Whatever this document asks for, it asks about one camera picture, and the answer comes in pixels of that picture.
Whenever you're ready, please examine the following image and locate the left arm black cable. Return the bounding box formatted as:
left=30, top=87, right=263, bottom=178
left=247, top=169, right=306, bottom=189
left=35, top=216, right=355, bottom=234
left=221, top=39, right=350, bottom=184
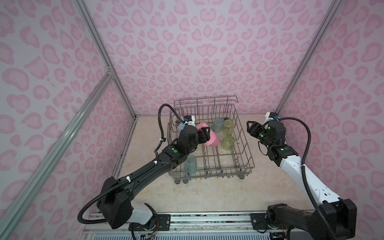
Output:
left=77, top=103, right=186, bottom=225

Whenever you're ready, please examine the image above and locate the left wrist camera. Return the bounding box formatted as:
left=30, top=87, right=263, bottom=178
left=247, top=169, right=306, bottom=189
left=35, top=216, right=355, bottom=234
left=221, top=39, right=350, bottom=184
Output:
left=183, top=115, right=196, bottom=127

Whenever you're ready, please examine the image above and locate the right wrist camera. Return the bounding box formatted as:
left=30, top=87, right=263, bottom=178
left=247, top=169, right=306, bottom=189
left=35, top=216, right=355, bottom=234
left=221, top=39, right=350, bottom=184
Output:
left=265, top=112, right=279, bottom=122

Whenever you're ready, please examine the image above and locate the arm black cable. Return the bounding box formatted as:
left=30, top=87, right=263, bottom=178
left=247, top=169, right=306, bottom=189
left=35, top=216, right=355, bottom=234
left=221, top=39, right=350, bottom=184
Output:
left=262, top=116, right=338, bottom=240
left=77, top=103, right=186, bottom=225

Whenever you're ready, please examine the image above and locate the green transparent plastic cup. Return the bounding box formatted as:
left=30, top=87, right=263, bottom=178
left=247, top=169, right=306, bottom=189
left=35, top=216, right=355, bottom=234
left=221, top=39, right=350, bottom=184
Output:
left=222, top=119, right=234, bottom=136

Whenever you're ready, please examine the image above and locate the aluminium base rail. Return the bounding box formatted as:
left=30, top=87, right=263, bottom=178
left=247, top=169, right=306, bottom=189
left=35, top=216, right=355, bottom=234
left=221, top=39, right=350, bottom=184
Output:
left=80, top=211, right=290, bottom=240

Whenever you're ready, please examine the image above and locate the teal textured plastic cup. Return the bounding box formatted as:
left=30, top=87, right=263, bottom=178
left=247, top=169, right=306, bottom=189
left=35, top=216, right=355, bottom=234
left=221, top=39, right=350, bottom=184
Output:
left=184, top=155, right=197, bottom=176

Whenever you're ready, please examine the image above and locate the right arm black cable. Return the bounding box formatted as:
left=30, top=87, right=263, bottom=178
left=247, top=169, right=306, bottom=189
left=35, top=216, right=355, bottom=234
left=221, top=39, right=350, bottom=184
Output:
left=262, top=116, right=338, bottom=240

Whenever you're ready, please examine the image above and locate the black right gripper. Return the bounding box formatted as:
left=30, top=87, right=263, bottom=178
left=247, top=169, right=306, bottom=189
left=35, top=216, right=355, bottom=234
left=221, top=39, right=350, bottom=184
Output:
left=245, top=120, right=274, bottom=149

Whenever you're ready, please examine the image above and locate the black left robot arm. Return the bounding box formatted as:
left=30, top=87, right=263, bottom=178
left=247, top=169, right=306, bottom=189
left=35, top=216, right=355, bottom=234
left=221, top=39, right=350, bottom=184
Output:
left=97, top=125, right=211, bottom=230

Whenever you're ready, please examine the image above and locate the yellow-green plastic cup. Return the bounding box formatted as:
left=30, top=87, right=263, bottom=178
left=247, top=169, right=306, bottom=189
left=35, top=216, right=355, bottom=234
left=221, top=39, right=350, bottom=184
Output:
left=221, top=136, right=235, bottom=151

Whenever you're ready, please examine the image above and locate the pink plastic cup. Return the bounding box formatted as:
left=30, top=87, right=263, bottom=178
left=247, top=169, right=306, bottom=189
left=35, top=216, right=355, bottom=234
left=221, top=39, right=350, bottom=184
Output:
left=197, top=123, right=210, bottom=131
left=204, top=130, right=220, bottom=148

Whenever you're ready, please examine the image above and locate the light blue ceramic mug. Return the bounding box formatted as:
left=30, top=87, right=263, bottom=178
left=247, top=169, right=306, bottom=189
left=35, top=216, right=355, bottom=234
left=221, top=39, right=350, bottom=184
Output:
left=178, top=124, right=185, bottom=131

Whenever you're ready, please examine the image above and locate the left aluminium frame strut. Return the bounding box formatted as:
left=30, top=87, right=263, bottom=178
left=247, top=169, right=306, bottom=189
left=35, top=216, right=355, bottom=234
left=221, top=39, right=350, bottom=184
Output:
left=0, top=67, right=115, bottom=238

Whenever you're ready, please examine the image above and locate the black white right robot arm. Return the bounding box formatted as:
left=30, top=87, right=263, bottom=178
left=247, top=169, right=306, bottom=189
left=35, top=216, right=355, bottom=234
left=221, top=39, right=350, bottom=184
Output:
left=247, top=118, right=357, bottom=240

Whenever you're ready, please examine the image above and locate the teal plastic cup front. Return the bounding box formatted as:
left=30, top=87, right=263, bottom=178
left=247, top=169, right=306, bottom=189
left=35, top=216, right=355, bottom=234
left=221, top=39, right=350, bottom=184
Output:
left=210, top=118, right=224, bottom=135

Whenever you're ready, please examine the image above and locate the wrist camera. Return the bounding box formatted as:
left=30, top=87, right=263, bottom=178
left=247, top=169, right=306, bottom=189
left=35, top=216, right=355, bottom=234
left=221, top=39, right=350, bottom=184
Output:
left=265, top=112, right=279, bottom=122
left=183, top=115, right=196, bottom=127

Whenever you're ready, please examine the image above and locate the grey wire dish rack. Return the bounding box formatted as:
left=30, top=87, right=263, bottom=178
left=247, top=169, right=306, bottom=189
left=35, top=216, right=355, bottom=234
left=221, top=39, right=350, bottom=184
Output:
left=169, top=96, right=255, bottom=184

